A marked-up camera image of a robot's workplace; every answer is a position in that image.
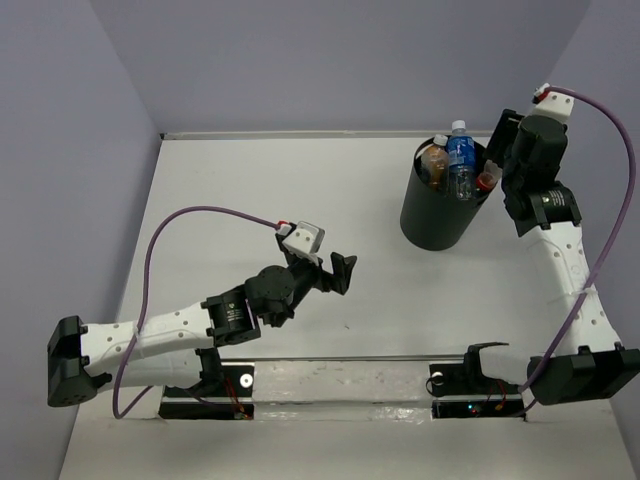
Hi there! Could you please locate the clear bottle blue label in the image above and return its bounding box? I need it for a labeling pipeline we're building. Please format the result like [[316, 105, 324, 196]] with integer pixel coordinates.
[[446, 120, 476, 201]]

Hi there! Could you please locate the small bottle red cap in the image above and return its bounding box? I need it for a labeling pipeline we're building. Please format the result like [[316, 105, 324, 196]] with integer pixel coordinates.
[[476, 160, 502, 192]]

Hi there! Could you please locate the orange juice bottle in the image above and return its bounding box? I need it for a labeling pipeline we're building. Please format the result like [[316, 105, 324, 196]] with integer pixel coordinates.
[[420, 134, 449, 194]]

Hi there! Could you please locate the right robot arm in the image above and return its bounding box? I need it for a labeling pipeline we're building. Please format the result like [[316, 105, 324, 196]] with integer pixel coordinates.
[[460, 109, 639, 406]]

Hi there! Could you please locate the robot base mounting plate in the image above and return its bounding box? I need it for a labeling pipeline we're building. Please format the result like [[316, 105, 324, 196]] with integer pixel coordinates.
[[158, 356, 525, 422]]

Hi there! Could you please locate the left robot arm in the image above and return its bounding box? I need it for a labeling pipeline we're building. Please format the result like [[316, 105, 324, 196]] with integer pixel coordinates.
[[47, 253, 357, 408]]

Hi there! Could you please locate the black cylindrical bin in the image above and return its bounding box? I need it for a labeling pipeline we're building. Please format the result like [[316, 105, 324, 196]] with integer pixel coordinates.
[[400, 137, 497, 251]]

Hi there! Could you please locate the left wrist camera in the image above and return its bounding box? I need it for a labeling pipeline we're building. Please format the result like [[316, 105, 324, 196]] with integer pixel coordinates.
[[276, 221, 325, 266]]

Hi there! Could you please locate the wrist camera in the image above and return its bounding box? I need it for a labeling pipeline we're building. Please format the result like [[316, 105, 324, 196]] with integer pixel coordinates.
[[529, 83, 575, 124], [276, 221, 325, 266]]

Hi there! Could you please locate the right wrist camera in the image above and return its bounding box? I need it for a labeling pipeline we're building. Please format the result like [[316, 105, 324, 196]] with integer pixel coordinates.
[[529, 83, 575, 124]]

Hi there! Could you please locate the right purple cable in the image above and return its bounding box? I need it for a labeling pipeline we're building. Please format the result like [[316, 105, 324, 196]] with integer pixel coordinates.
[[517, 85, 640, 416]]

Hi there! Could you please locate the purple cable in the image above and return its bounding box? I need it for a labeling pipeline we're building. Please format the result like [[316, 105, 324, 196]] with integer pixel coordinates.
[[517, 85, 640, 416], [112, 205, 291, 419]]

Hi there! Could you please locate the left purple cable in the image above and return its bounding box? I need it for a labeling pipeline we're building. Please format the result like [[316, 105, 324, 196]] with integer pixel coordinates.
[[112, 205, 291, 419]]

